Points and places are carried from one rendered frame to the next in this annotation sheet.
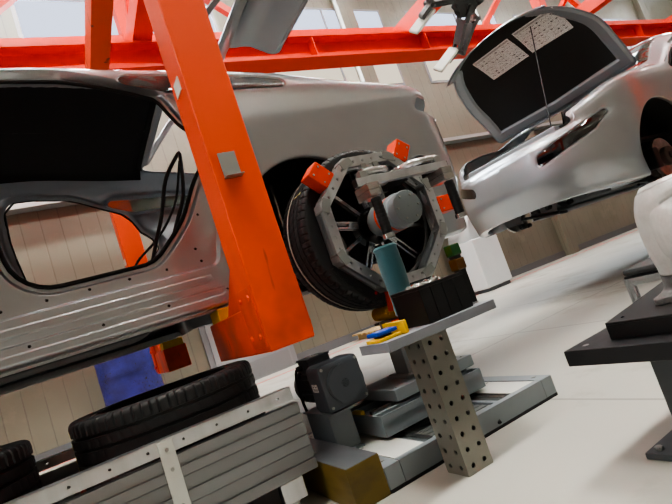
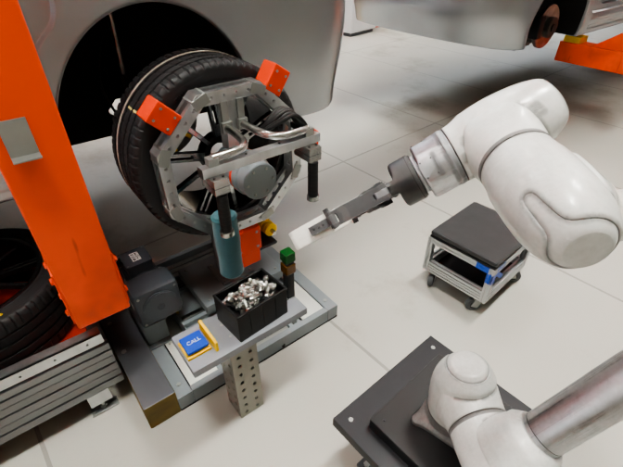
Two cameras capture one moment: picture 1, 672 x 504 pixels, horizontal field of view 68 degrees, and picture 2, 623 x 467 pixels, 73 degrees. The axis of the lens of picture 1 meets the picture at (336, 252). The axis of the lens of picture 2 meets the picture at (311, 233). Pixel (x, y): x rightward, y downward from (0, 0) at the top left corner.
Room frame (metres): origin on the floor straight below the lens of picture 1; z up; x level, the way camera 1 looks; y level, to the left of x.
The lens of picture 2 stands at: (0.61, -0.29, 1.54)
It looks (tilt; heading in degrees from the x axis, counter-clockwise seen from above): 37 degrees down; 351
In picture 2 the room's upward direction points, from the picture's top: straight up
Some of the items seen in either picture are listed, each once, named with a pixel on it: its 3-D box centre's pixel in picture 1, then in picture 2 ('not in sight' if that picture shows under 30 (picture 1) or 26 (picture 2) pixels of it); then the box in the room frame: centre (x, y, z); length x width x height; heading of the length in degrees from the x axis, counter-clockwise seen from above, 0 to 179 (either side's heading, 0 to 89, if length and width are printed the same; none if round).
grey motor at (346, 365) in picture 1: (327, 398); (146, 288); (2.03, 0.22, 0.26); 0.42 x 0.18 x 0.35; 29
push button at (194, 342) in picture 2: (382, 333); (194, 343); (1.51, -0.05, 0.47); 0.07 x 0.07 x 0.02; 29
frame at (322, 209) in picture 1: (383, 219); (234, 162); (1.98, -0.22, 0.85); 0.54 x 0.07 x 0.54; 119
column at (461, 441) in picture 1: (446, 400); (240, 370); (1.58, -0.17, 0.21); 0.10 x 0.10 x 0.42; 29
